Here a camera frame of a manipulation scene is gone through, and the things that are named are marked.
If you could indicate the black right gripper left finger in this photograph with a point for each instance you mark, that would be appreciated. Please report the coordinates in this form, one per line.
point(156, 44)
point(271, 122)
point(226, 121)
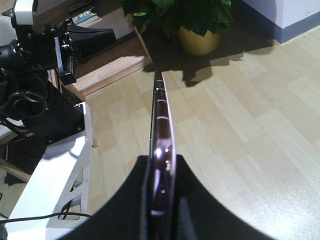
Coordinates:
point(124, 216)

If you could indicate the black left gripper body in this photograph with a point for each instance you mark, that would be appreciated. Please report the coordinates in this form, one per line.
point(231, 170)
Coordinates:
point(69, 44)

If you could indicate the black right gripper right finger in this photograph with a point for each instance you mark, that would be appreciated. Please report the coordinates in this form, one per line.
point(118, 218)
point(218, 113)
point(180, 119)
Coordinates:
point(197, 215)

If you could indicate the black smartphone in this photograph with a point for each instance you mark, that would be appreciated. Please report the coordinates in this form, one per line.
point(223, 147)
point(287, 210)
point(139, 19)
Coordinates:
point(163, 163)

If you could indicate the stack of books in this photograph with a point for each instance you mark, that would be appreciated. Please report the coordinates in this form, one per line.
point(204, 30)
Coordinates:
point(83, 13)

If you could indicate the wooden low shelf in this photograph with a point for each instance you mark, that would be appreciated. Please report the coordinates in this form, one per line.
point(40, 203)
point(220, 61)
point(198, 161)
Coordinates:
point(127, 56)

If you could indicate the green potted plant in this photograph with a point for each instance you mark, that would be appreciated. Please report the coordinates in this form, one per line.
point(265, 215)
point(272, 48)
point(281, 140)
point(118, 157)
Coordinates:
point(198, 24)

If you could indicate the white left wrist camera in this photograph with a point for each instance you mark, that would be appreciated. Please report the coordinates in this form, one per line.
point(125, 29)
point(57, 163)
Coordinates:
point(24, 11)

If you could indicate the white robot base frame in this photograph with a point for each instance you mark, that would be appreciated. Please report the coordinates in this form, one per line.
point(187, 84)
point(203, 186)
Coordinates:
point(63, 174)

